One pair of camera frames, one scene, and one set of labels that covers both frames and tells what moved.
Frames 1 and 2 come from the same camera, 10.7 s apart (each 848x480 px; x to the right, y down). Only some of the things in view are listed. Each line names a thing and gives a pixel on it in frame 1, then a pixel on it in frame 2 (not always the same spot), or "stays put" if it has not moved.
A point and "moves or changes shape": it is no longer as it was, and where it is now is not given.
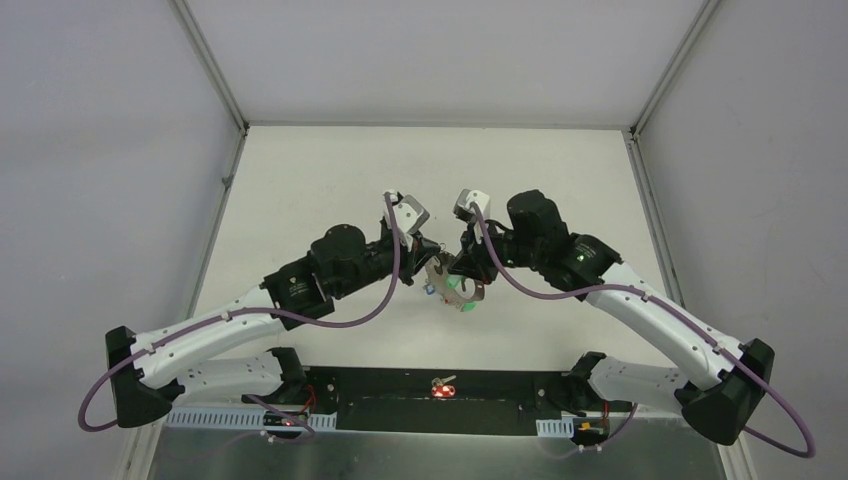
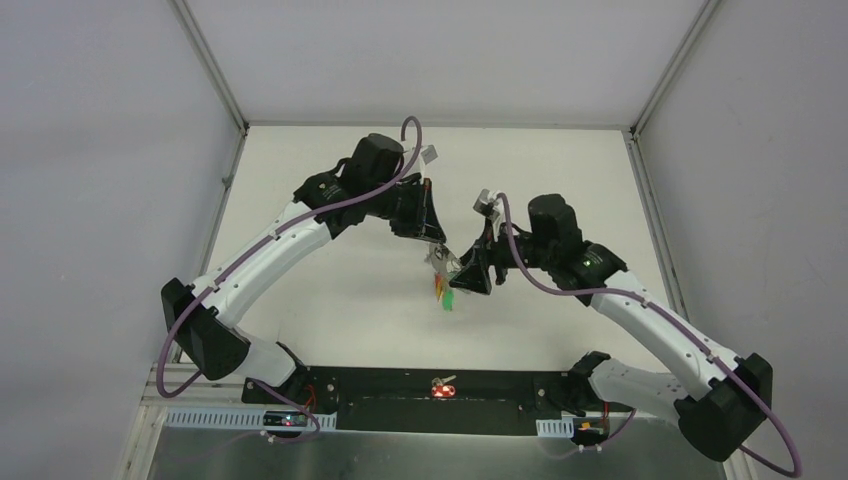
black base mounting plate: x=430 y=402 stays put
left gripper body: x=411 y=252 -> x=423 y=211
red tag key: x=440 y=389 stays put
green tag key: x=453 y=280 moves or changes shape
